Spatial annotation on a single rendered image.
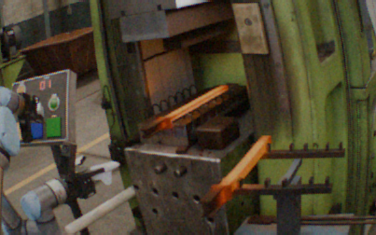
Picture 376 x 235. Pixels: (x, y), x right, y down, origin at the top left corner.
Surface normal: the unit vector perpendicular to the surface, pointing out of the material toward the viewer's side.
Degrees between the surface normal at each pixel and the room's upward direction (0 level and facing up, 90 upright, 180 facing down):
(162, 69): 90
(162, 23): 90
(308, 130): 90
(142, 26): 90
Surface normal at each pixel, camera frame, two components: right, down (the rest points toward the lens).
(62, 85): -0.24, -0.19
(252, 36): -0.57, 0.33
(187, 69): 0.80, 0.04
